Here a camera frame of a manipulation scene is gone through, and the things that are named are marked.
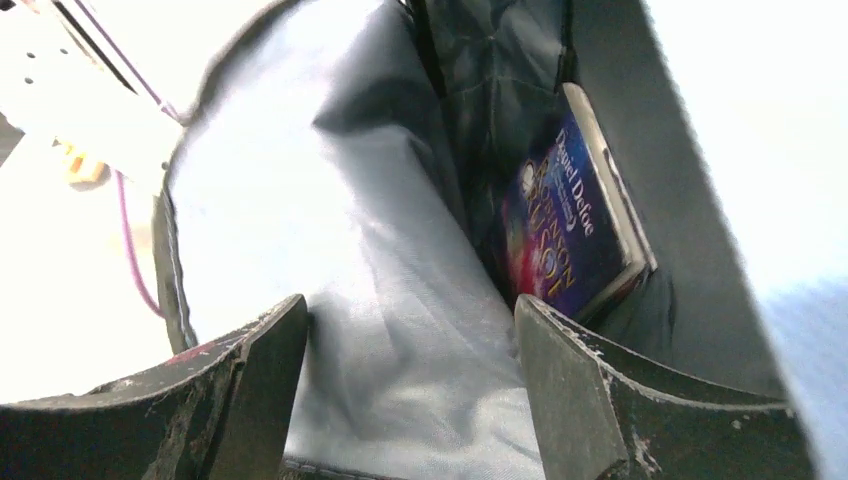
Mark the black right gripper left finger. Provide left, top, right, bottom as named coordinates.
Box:
left=1, top=295, right=309, bottom=479

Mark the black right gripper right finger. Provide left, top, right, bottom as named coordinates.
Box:
left=515, top=295, right=815, bottom=479

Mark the Robinson Crusoe book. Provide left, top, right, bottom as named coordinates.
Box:
left=495, top=82, right=657, bottom=324

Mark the blue student backpack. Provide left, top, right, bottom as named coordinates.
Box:
left=155, top=1, right=847, bottom=479

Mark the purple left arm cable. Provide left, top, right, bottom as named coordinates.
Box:
left=69, top=0, right=183, bottom=319

